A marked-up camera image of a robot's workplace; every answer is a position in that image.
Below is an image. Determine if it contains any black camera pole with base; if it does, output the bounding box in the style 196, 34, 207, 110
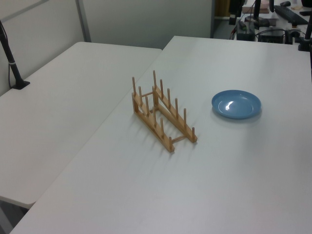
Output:
0, 19, 31, 90

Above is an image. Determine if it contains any white side table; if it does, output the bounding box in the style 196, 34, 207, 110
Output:
0, 41, 163, 210

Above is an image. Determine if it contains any black computer box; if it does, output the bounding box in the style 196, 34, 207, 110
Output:
258, 29, 286, 44

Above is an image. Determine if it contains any black clamped camera pole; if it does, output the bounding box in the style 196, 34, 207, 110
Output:
297, 13, 312, 52

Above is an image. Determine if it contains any black computer keyboard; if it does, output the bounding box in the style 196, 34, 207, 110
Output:
274, 4, 310, 25

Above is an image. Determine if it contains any black monitor stand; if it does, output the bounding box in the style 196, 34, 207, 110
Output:
245, 0, 269, 28

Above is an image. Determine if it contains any black desk clamp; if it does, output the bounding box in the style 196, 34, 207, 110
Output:
285, 29, 302, 45

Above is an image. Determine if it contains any wooden peg plate rack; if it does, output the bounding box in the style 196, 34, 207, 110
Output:
131, 70, 198, 154

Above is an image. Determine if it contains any blue round plate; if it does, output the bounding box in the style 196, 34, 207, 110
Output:
211, 89, 263, 120

